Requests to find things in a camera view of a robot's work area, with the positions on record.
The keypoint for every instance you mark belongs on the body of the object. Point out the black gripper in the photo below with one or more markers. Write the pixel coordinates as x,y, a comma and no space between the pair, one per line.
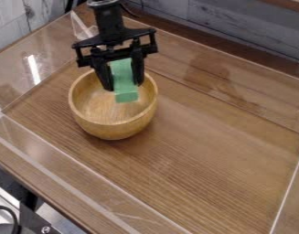
115,42

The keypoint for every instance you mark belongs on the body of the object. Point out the green rectangular block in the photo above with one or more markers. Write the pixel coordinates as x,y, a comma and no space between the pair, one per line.
124,87

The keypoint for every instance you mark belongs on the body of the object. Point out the brown wooden bowl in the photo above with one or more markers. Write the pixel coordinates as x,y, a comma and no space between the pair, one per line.
101,117

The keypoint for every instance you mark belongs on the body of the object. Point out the clear acrylic tray walls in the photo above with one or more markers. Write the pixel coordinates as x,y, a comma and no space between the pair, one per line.
212,169

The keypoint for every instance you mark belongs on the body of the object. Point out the black metal table frame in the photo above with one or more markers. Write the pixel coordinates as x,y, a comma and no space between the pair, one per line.
37,216

